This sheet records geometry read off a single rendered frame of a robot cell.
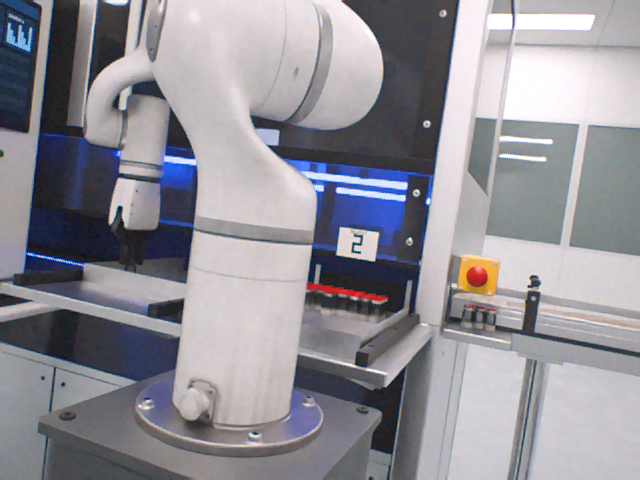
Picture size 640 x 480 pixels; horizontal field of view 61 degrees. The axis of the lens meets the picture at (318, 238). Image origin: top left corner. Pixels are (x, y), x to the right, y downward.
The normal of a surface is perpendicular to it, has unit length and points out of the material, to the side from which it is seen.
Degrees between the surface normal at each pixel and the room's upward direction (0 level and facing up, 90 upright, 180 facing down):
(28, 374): 90
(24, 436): 90
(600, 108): 90
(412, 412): 90
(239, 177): 103
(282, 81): 123
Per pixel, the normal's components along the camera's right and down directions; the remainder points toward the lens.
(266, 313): 0.43, 0.11
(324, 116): 0.13, 0.92
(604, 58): -0.35, 0.00
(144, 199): 0.90, 0.16
